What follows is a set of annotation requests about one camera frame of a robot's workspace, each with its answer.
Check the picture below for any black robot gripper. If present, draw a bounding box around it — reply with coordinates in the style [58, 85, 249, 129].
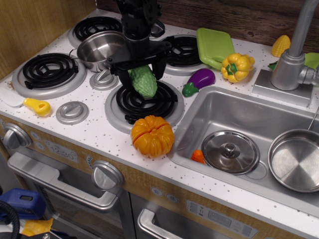
[107, 35, 171, 90]

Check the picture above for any green bumpy toy squash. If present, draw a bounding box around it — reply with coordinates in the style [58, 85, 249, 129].
[128, 65, 158, 98]

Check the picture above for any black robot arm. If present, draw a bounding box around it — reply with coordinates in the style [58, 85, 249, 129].
[107, 0, 171, 89]

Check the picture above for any small steel pot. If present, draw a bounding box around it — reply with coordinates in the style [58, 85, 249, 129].
[69, 31, 125, 72]

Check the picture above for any steel pot lid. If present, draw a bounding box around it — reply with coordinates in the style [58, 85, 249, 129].
[201, 130, 260, 175]

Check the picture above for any steel pan in sink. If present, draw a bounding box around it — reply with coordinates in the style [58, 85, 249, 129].
[268, 112, 319, 193]

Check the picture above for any silver stove knob middle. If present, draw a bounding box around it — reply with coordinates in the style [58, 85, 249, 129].
[90, 69, 119, 91]

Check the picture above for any silver stove knob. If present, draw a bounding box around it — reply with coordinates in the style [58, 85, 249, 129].
[151, 20, 165, 38]
[90, 69, 119, 91]
[56, 101, 89, 125]

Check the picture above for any front centre black burner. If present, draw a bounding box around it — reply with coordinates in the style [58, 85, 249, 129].
[105, 81, 184, 134]

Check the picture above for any black burner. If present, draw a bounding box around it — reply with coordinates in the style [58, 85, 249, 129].
[151, 34, 211, 76]
[67, 16, 122, 48]
[105, 81, 184, 134]
[12, 53, 86, 100]

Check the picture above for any silver stove knob back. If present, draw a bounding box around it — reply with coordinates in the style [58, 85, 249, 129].
[151, 20, 165, 38]

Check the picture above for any back right black burner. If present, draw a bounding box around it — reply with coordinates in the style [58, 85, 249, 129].
[151, 34, 211, 76]

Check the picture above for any purple toy eggplant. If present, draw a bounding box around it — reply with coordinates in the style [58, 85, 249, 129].
[182, 68, 216, 97]

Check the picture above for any orange toy pumpkin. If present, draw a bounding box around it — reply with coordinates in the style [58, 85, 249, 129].
[130, 115, 174, 158]

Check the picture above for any back left black burner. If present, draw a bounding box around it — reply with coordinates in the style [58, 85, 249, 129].
[67, 16, 122, 48]

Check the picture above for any green plastic cutting board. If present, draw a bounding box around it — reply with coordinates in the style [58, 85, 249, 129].
[196, 28, 235, 71]

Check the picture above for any silver stove knob front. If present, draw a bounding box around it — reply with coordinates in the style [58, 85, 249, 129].
[56, 101, 89, 125]

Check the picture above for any front left black burner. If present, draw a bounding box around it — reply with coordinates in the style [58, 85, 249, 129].
[12, 53, 86, 100]

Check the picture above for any yellow toy bell pepper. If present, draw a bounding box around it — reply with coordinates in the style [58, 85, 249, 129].
[221, 53, 255, 83]

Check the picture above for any orange toy carrot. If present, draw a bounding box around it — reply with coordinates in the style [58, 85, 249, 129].
[191, 149, 205, 164]

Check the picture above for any silver oven dial right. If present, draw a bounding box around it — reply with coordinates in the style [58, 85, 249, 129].
[91, 160, 124, 191]

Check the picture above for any silver oven dial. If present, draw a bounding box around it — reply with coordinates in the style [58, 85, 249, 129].
[3, 123, 32, 150]
[91, 160, 124, 191]

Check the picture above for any silver oven dial left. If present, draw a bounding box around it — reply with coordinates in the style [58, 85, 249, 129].
[3, 123, 32, 150]

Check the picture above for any yellow toy corn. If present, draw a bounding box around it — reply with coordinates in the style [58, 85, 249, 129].
[271, 35, 291, 57]

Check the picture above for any silver toy faucet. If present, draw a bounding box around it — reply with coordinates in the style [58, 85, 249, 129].
[252, 0, 319, 107]

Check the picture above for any blue clamp tool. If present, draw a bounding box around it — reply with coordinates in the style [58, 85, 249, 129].
[0, 188, 46, 220]

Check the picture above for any yellow handled white spatula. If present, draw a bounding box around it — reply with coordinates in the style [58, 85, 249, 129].
[0, 88, 51, 117]

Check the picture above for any silver oven door handle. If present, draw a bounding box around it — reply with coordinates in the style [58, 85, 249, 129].
[8, 152, 118, 211]

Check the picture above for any silver right door handle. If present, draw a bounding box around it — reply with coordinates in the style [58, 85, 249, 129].
[138, 209, 174, 239]

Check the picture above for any black cable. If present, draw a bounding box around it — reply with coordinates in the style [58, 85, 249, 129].
[0, 200, 20, 239]

